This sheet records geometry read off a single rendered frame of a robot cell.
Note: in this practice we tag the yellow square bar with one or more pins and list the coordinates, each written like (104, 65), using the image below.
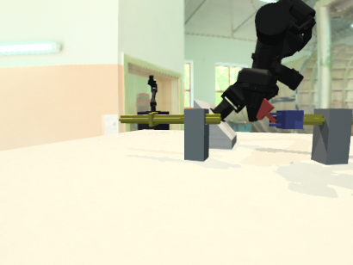
(196, 128)

